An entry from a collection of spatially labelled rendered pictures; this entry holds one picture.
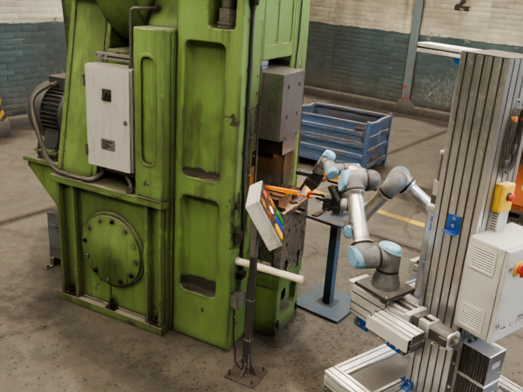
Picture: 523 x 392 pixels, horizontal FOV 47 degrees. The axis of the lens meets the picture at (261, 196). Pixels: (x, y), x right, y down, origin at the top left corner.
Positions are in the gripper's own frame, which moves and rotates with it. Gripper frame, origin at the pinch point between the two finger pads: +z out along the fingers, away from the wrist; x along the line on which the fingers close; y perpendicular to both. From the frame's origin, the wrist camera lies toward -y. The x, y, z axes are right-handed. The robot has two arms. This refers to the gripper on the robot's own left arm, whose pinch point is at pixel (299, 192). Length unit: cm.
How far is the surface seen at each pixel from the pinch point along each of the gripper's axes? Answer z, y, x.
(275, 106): -43, -37, -18
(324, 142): 117, -77, 361
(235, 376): 89, 46, -65
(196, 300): 86, -6, -44
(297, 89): -52, -38, 3
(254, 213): -14, 1, -74
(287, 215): 12.2, 4.6, -10.5
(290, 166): 6.8, -21.5, 33.4
